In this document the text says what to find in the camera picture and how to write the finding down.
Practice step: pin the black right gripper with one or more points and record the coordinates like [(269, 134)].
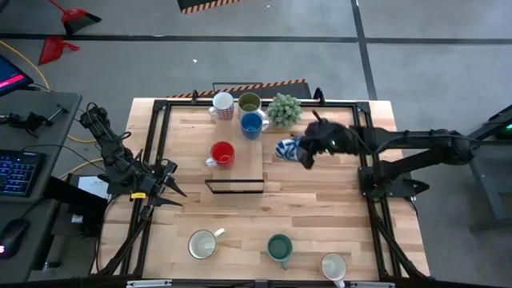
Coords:
[(332, 138)]

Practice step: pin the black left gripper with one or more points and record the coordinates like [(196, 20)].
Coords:
[(152, 184)]

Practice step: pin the blue white patterned mug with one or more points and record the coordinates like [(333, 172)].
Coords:
[(285, 149)]

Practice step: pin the olive green mug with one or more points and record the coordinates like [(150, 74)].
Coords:
[(249, 106)]

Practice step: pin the red lattice mug blue rim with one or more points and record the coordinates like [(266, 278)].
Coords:
[(222, 103)]

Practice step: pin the sage green faceted mug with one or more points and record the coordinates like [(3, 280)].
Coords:
[(279, 248)]

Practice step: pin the grey patterned mug red rim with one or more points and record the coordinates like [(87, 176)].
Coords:
[(333, 266)]

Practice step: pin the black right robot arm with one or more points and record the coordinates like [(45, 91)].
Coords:
[(420, 138)]

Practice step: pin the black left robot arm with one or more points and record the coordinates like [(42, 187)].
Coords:
[(112, 152)]

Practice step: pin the yellow label tag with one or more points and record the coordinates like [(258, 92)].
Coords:
[(138, 195)]

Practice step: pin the potted green succulent plant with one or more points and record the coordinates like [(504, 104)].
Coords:
[(284, 110)]

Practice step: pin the black-framed wooden shelf riser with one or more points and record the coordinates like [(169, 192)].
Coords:
[(240, 168)]

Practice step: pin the white paper sheet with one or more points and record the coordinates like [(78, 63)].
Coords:
[(94, 186)]

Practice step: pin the black equipment unit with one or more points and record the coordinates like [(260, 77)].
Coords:
[(76, 206)]

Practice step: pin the backlit black keyboard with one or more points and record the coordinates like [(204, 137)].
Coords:
[(18, 172)]

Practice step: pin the black desk clamp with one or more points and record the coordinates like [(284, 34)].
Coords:
[(30, 121)]

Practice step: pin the grey computer desk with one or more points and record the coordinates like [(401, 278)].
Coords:
[(40, 102)]

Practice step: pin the black computer mouse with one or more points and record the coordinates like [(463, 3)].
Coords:
[(14, 236)]

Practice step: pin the red hand dustpan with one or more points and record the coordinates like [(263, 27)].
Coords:
[(52, 50)]

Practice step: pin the black side stand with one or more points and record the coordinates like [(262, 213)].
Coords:
[(492, 168)]

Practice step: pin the dark desk monitor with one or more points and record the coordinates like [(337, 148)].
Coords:
[(12, 76)]

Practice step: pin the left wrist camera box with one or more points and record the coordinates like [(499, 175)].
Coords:
[(170, 167)]

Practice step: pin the black aluminium rig frame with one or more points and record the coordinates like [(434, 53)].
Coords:
[(184, 103)]

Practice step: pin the silver metal bracket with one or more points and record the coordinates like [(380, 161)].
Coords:
[(372, 285), (148, 284)]

